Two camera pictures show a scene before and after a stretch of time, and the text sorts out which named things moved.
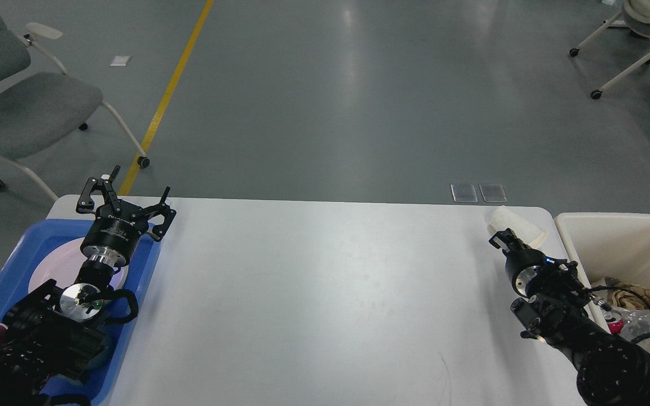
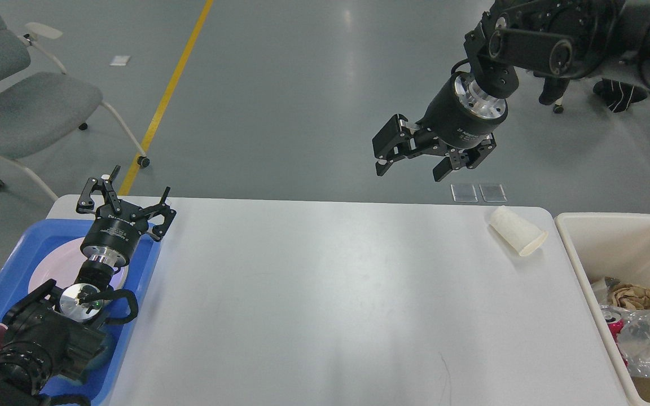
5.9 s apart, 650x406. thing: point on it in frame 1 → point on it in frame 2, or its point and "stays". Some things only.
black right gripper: [521, 263] → [459, 115]
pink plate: [60, 264] stays
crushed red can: [614, 321] stays
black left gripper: [113, 233] stays
